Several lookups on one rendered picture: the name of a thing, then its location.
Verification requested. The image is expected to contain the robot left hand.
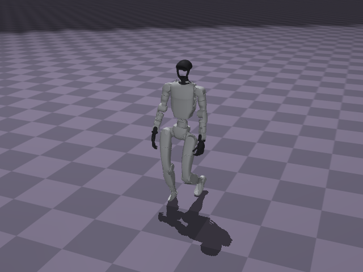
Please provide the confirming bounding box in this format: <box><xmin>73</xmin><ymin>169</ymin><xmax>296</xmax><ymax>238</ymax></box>
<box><xmin>192</xmin><ymin>134</ymin><xmax>205</xmax><ymax>156</ymax></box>

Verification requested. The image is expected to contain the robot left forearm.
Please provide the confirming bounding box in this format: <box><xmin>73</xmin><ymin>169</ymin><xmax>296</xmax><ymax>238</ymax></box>
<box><xmin>199</xmin><ymin>111</ymin><xmax>208</xmax><ymax>140</ymax></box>

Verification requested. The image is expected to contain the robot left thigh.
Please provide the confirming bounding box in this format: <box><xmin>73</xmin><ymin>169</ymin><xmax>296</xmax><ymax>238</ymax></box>
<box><xmin>181</xmin><ymin>132</ymin><xmax>198</xmax><ymax>183</ymax></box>

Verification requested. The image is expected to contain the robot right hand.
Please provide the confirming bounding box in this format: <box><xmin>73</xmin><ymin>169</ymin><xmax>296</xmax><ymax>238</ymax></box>
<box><xmin>151</xmin><ymin>126</ymin><xmax>158</xmax><ymax>149</ymax></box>

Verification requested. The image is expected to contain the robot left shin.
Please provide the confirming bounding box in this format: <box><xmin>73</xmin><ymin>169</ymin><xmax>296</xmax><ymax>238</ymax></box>
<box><xmin>185</xmin><ymin>173</ymin><xmax>203</xmax><ymax>185</ymax></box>

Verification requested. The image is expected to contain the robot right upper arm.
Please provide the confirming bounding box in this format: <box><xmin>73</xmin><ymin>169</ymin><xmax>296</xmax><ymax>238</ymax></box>
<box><xmin>158</xmin><ymin>82</ymin><xmax>172</xmax><ymax>112</ymax></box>

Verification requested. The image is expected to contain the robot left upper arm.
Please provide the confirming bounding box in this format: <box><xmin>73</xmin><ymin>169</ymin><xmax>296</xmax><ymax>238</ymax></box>
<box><xmin>194</xmin><ymin>86</ymin><xmax>207</xmax><ymax>118</ymax></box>

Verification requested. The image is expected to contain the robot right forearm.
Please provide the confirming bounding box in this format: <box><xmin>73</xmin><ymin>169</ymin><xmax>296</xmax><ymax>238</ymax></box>
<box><xmin>152</xmin><ymin>104</ymin><xmax>164</xmax><ymax>131</ymax></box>

